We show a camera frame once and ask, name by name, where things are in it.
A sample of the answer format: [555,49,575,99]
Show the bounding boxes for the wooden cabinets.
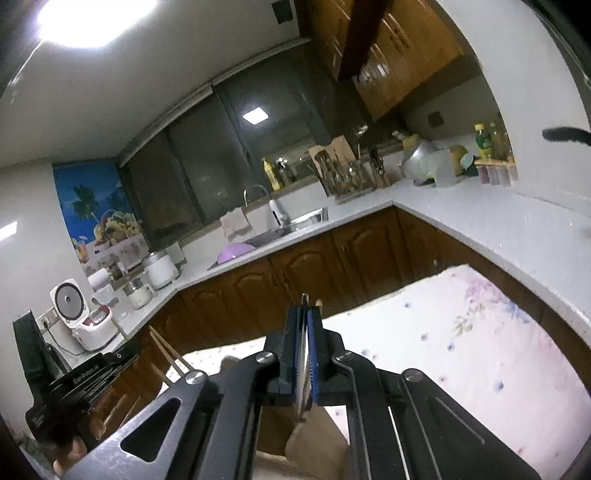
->
[295,0,465,123]
[88,205,587,416]

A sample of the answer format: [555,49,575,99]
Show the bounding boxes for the ceiling light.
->
[37,0,160,49]

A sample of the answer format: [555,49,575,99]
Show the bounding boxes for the purple plastic basin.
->
[216,243,256,265]

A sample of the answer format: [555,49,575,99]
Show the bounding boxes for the pink hanging towel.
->
[221,208,254,241]

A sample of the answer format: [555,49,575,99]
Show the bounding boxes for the metal chopstick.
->
[299,293,310,416]

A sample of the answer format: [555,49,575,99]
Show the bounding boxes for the green yellow bottle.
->
[473,122,494,161]

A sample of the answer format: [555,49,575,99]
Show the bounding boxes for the metal sink faucet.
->
[243,184,269,208]

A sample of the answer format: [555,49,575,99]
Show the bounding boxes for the paper towel roll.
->
[88,268,112,292]

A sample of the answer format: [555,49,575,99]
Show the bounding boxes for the white rice cooker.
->
[50,277,118,352]

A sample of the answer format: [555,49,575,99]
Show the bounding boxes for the white faucet sprayer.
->
[269,198,291,227]

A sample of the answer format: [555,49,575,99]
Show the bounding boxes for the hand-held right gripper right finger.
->
[306,309,544,480]

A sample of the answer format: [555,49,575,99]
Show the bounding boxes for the upturned metal bowl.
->
[399,138,446,183]

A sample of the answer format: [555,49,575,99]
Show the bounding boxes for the wooden knife block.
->
[367,148,392,188]

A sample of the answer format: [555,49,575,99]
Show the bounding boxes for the yellow cup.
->
[448,144,472,168]

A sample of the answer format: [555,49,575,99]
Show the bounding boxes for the white electric pot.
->
[145,251,180,291]

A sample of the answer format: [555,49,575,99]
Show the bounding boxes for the wooden lower cabinets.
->
[88,205,587,416]

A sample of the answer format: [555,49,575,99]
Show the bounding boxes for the wooden cutting board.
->
[308,135,355,185]

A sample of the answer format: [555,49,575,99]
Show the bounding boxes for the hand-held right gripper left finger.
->
[60,305,303,480]

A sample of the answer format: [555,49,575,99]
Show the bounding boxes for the black wok with lid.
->
[542,126,591,147]

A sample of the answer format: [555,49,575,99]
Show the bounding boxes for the dish rack with utensils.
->
[318,152,377,204]

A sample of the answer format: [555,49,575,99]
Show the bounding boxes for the pink seasoning boxes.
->
[475,159,518,188]

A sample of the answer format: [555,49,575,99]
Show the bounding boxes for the wooden utensil holder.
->
[254,406,352,480]

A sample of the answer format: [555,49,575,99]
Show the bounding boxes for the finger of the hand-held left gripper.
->
[99,344,144,393]

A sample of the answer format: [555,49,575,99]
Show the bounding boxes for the dark kitchen window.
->
[117,39,361,250]

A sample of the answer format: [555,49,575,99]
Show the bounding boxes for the clear plastic container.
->
[431,150,462,189]

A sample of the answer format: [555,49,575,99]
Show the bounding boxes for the yellow detergent bottle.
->
[262,158,283,192]

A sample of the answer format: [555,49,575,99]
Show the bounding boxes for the floral white tablecloth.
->
[180,265,587,480]

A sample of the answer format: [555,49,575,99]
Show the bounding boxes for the tropical fruit wall poster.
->
[53,159,148,273]

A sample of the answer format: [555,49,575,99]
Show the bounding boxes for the small glass jar appliance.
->
[124,277,155,310]

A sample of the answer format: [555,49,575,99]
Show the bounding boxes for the dark ceiling vent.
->
[271,0,296,24]

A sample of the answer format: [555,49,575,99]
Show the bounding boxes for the wooden upper cabinets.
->
[295,0,465,123]

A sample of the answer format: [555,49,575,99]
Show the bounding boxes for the person's left hand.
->
[51,413,112,478]

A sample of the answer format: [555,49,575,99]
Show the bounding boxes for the steel kitchen sink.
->
[208,208,329,271]

